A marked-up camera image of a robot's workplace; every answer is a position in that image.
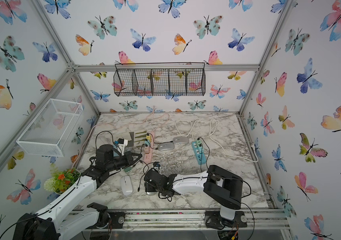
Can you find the artificial potted plant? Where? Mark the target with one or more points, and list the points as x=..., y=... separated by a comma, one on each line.
x=60, y=181

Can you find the silver mouse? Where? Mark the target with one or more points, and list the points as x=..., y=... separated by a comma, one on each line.
x=151, y=191
x=165, y=146
x=180, y=140

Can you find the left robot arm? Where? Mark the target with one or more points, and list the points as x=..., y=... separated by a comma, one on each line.
x=53, y=222

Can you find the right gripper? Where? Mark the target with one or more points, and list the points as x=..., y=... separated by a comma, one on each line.
x=147, y=188

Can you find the black charging cable white mouse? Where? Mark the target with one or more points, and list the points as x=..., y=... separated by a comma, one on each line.
x=144, y=171

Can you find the yellow green charger plug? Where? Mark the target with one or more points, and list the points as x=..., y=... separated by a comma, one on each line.
x=148, y=137

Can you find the white mesh wall basket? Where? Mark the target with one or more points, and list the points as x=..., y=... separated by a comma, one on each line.
x=51, y=128

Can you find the white wireless mouse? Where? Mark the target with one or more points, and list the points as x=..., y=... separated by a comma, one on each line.
x=126, y=185

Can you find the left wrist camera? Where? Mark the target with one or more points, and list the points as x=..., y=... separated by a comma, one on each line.
x=121, y=144

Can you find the teal power strip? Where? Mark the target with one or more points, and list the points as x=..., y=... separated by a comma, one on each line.
x=198, y=149

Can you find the green charger plug front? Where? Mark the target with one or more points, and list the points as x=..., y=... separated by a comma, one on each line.
x=127, y=169

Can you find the pink power strip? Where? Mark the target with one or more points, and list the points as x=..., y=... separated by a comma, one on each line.
x=148, y=149

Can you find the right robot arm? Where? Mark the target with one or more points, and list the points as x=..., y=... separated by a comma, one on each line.
x=221, y=185

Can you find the aluminium front rail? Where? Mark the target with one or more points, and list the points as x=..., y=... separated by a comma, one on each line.
x=200, y=219

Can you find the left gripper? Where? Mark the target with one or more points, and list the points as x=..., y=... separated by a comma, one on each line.
x=128, y=156

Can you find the black wire wall basket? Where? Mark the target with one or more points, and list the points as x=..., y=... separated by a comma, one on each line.
x=159, y=79

